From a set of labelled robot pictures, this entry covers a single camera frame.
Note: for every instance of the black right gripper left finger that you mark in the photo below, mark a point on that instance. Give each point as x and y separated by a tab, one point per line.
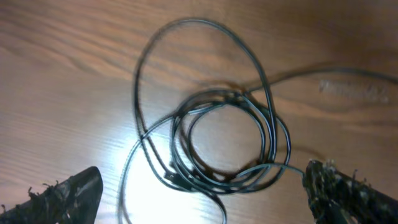
76	200

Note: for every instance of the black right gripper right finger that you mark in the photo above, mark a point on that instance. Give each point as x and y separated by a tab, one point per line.
334	197

